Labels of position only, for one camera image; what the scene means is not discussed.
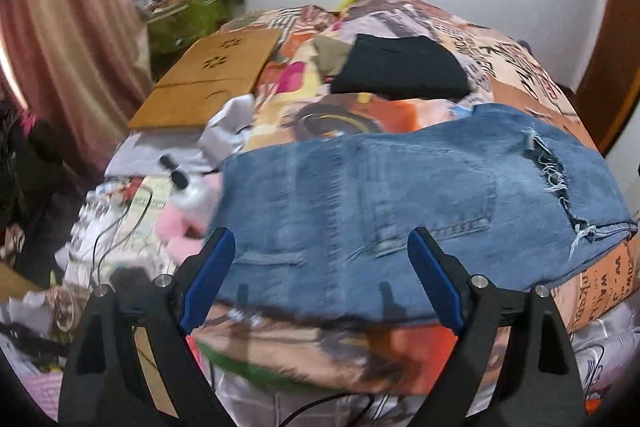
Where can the green storage basket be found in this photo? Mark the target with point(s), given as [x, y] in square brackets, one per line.
[190, 19]

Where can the pink striped curtain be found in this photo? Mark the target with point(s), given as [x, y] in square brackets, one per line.
[65, 32]

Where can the dark hanging clothes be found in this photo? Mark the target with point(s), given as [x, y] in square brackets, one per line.
[30, 167]

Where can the blue denim pants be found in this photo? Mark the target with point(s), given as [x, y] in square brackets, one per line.
[375, 207]

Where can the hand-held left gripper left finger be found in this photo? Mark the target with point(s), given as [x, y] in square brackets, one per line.
[207, 277]

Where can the olive folded garment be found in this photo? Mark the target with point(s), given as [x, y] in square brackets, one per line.
[330, 54]

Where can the printed blanket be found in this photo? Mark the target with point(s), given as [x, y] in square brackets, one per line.
[375, 107]

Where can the white crumpled cloth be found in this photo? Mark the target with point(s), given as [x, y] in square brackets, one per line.
[227, 127]

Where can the black folded garment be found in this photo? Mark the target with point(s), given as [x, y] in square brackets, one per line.
[400, 67]

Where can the flattened cardboard box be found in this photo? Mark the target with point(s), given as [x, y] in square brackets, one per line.
[200, 87]

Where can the white bottle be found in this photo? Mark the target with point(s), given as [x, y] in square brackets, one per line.
[195, 197]

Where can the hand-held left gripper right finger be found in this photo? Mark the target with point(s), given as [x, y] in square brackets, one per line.
[435, 277]

